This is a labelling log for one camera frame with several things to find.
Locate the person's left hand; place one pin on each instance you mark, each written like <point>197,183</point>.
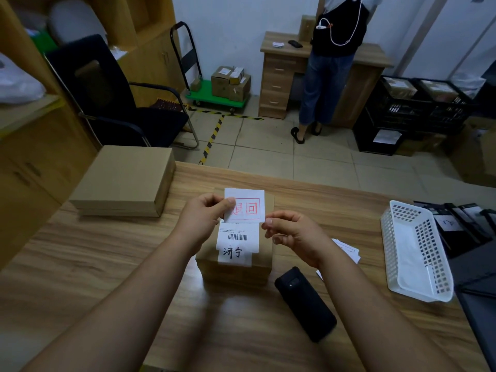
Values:
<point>201,224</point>

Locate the person's right hand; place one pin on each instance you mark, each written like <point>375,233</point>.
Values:
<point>302,236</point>

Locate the red stamped white sticker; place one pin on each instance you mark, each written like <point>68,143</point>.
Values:
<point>248,207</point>

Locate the stack of white stickers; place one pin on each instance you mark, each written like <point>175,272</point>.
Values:
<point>350,251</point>

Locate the red striped cardboard box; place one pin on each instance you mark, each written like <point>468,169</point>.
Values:
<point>236,275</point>

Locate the black handheld scanner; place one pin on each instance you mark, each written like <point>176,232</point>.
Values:
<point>306,306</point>

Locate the large plain cardboard box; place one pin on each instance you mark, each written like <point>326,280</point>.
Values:
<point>120,178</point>

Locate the person's right forearm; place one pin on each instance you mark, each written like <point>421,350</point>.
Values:
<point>387,321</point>

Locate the person's left forearm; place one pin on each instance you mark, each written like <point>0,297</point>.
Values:
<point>112,321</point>

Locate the medium taped cardboard box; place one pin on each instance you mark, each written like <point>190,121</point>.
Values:
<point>228,92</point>

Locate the tiny cardboard box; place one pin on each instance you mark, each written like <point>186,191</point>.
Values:
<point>196,85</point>

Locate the small labelled cardboard box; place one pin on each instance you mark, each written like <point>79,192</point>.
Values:
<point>221,72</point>

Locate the small yellowish cardboard box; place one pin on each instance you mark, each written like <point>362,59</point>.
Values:
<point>237,75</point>

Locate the stack of large cardboard boxes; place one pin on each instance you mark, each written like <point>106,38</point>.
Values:
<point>38,182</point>

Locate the labelled flat cardboard box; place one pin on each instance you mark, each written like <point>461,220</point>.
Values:
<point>439,90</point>

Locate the stack of small cardboard boxes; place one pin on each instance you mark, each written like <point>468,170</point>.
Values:
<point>306,28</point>

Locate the white perforated plastic tray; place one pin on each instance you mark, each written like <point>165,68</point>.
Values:
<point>384,236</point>

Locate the black plastic crates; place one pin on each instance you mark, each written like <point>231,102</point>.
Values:
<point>362,145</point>

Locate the pile of translucent backing papers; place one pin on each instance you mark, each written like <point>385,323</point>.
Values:
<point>410,259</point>

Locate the green platform trolley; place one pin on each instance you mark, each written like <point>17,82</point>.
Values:
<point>209,98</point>

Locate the black scanners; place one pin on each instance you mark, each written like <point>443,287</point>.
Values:
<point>451,228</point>

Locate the wooden drawer desk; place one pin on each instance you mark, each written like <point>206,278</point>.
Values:
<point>275,85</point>

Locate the black flat device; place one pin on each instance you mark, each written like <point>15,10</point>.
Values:
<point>467,220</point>
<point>478,216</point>
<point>490,220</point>

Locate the black office chair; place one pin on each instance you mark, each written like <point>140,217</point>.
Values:
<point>93,89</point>

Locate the dark metal shelf rack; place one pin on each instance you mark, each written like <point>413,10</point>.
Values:
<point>487,96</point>
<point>476,306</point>

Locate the small black phone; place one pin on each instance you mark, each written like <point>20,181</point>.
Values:
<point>295,44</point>

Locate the flat brown parcel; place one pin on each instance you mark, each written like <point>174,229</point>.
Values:
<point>23,116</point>

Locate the knotted white plastic bag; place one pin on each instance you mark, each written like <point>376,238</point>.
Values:
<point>19,83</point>

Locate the grey soft parcel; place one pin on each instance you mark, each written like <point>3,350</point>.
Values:
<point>77,21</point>

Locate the small green packet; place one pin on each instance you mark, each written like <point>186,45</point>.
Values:
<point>43,42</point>

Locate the white standing air conditioner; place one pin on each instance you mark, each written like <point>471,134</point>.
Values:
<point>441,34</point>

